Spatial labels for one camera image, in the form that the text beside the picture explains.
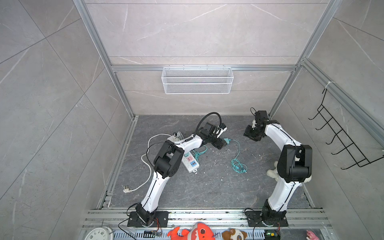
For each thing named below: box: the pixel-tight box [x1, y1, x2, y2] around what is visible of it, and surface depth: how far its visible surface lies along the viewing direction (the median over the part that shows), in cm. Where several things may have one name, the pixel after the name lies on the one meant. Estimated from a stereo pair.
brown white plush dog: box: [221, 228, 248, 240], surface depth 69 cm
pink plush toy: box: [306, 230, 320, 240], surface depth 69 cm
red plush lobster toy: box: [167, 223, 216, 240], surface depth 66 cm
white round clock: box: [84, 226, 114, 240], surface depth 68 cm
